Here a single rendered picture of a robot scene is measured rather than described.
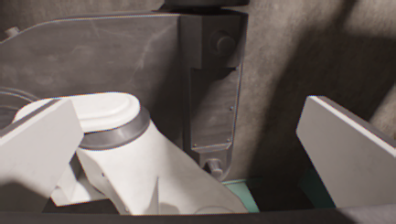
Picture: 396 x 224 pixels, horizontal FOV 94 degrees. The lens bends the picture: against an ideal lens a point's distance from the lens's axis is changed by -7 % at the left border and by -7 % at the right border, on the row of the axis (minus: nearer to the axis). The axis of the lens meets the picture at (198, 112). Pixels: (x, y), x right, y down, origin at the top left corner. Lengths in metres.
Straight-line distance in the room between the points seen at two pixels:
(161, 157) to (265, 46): 0.54
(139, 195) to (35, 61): 0.36
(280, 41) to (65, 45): 0.62
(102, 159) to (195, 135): 0.29
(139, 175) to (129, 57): 0.26
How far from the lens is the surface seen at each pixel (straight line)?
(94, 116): 0.35
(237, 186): 1.07
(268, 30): 0.73
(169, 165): 0.30
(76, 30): 0.47
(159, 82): 0.48
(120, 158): 0.33
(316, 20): 0.83
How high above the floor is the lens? 0.61
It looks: 56 degrees down
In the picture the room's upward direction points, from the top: 157 degrees clockwise
